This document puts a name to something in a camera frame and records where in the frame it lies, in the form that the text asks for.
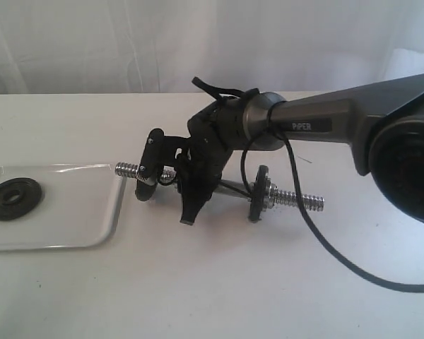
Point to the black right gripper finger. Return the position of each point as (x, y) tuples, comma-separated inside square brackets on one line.
[(193, 200)]

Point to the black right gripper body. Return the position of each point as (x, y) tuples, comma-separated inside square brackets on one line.
[(202, 161)]

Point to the black weight plate end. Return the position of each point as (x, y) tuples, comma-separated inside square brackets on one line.
[(146, 184)]

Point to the chrome dumbbell bar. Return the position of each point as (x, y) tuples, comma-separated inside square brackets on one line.
[(277, 196)]

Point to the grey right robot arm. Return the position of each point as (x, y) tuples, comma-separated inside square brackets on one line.
[(382, 123)]

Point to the white plastic tray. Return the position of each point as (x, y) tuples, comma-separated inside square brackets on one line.
[(79, 208)]

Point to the white curtain backdrop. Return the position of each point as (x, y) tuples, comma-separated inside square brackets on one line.
[(159, 46)]

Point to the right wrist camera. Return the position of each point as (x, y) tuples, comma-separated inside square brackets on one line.
[(160, 151)]

